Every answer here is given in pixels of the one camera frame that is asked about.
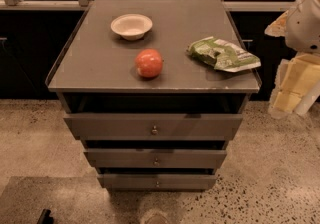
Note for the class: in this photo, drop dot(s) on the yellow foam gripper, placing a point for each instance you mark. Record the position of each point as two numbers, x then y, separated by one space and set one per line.
304 24

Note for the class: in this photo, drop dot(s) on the grey bottom drawer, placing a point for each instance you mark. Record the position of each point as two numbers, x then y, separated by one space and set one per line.
156 181

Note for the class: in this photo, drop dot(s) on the grey drawer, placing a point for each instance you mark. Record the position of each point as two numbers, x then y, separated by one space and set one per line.
155 158
156 181
159 127

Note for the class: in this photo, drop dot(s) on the round robot base part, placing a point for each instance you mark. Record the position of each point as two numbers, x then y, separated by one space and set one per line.
154 217

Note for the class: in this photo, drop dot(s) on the grey drawer cabinet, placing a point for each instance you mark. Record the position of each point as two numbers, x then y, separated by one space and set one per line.
96 73

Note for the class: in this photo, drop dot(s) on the grey middle drawer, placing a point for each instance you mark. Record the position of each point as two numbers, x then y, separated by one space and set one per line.
155 158

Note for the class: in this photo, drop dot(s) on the grey top drawer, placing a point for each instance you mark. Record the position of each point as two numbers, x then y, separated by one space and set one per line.
159 127

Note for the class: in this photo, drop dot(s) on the green chip bag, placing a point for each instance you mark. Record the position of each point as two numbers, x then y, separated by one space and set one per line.
223 55

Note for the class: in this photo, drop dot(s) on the red apple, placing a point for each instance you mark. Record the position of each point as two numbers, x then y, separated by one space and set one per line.
149 63

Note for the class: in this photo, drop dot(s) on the white paper bowl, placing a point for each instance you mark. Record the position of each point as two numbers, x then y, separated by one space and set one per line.
131 27

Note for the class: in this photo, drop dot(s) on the black object on floor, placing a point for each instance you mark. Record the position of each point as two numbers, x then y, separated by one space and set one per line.
45 217

